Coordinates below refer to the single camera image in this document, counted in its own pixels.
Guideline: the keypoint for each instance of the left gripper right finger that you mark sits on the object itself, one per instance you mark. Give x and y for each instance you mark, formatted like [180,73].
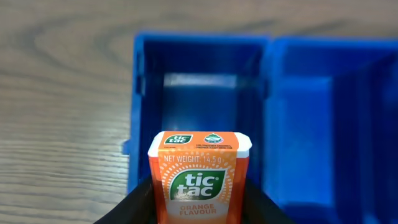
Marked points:
[261,208]

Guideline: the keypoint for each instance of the blue tray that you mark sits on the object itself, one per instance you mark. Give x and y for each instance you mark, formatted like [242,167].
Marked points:
[295,124]

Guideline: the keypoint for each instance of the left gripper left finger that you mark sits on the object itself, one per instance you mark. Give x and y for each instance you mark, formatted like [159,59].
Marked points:
[136,208]

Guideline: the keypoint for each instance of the orange candy box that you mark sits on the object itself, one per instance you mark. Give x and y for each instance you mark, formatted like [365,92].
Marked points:
[199,186]

